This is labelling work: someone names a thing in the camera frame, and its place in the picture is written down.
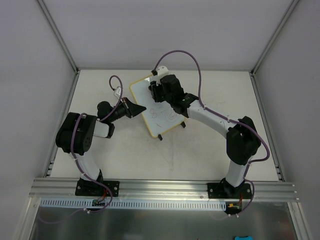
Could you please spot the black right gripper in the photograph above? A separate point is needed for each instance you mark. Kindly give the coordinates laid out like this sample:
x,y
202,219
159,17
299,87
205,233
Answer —
x,y
155,91

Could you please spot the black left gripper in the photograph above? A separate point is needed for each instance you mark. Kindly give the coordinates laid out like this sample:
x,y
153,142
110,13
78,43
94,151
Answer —
x,y
127,107

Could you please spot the black bone-shaped eraser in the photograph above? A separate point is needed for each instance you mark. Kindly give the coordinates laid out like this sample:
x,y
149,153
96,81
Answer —
x,y
153,92

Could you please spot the yellow-framed whiteboard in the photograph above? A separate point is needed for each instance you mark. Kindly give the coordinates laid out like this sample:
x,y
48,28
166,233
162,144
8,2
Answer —
x,y
159,117

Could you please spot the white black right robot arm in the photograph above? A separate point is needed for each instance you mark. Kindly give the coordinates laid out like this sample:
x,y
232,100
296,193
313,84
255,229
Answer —
x,y
242,142

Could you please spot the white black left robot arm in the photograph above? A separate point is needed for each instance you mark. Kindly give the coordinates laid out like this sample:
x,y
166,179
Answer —
x,y
76,134

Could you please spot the blue object at bottom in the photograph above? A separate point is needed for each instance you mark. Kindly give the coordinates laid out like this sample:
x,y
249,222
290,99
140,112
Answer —
x,y
248,237

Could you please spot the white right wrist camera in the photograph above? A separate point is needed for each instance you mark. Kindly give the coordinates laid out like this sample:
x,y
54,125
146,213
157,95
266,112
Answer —
x,y
160,71

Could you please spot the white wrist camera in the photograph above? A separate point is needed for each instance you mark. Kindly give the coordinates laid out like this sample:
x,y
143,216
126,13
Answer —
x,y
118,92
160,71

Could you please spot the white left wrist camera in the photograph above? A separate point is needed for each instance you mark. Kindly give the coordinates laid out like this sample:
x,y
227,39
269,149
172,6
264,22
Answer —
x,y
118,92

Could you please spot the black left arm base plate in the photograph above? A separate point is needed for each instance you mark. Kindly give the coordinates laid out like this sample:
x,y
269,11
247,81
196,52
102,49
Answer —
x,y
85,188

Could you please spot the aluminium right frame post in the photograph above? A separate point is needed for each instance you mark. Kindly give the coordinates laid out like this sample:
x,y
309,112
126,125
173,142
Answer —
x,y
283,21

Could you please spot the aluminium frame post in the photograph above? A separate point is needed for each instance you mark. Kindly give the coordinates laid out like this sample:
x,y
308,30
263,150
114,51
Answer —
x,y
52,24
283,21

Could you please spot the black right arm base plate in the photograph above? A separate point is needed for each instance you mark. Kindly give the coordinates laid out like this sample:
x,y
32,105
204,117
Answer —
x,y
223,190

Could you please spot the aluminium left frame post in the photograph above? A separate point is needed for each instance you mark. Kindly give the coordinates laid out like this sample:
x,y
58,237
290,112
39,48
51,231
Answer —
x,y
52,24

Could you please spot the aluminium front rail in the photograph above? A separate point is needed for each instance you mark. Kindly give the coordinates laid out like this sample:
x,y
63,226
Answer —
x,y
181,190

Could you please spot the white slotted cable duct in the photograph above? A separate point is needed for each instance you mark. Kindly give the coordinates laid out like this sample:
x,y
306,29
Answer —
x,y
134,204

